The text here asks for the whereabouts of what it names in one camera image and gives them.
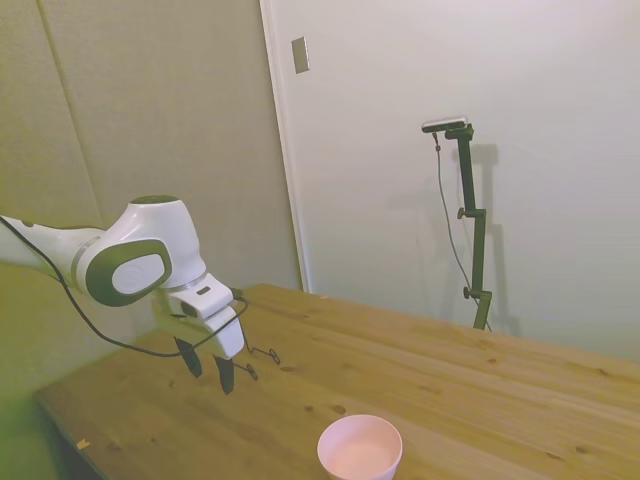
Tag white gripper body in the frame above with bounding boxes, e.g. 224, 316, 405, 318
172, 305, 247, 362

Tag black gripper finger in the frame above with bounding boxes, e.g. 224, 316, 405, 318
213, 353, 237, 396
173, 336, 204, 379

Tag pink bowl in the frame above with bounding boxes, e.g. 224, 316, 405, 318
316, 413, 404, 480

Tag black wire bowl stand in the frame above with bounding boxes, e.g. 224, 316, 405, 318
233, 344, 281, 382

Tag dark jointed camera stand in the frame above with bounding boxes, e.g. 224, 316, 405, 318
444, 124, 494, 331

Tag grey wall switch plate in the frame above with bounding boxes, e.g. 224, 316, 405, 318
291, 35, 311, 76

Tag grey camera on stand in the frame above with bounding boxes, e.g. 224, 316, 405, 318
421, 115, 470, 135

